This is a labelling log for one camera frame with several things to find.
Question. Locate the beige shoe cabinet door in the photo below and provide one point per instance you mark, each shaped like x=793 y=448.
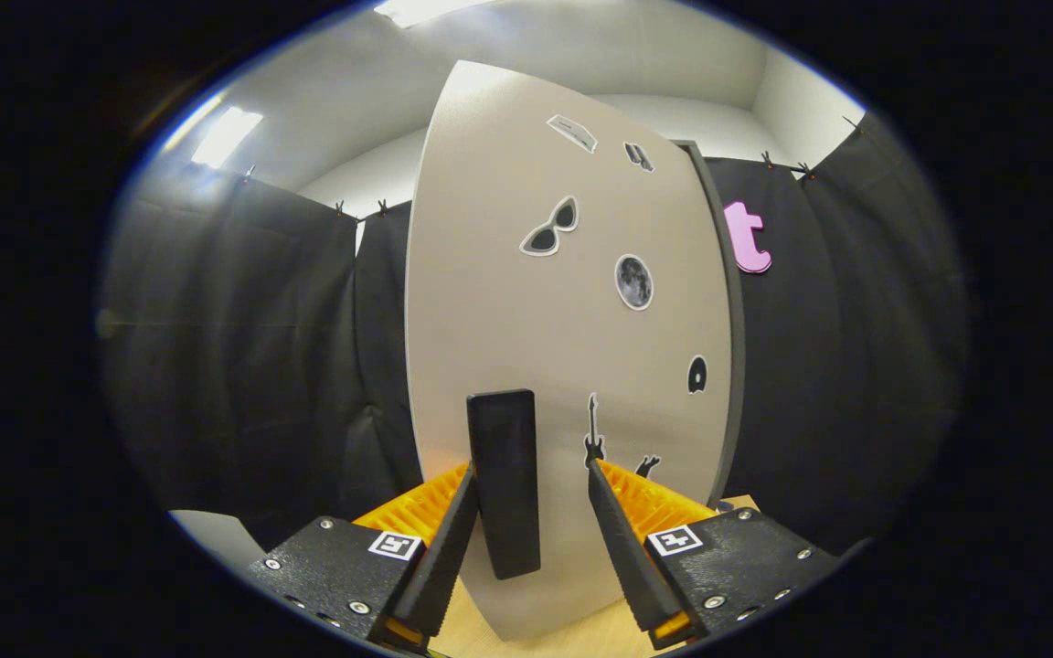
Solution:
x=508 y=274

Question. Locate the dark grey shoe cabinet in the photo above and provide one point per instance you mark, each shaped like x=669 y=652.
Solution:
x=738 y=366

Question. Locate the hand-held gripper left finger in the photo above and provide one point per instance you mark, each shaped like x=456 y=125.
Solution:
x=440 y=567

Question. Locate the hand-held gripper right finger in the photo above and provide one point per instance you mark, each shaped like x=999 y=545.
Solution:
x=627 y=557

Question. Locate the wide ceiling light panel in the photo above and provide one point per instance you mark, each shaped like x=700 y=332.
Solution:
x=417 y=11

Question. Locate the black backdrop cloth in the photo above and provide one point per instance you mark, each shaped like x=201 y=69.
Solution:
x=243 y=366

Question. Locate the narrow ceiling light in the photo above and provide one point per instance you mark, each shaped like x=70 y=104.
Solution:
x=227 y=137

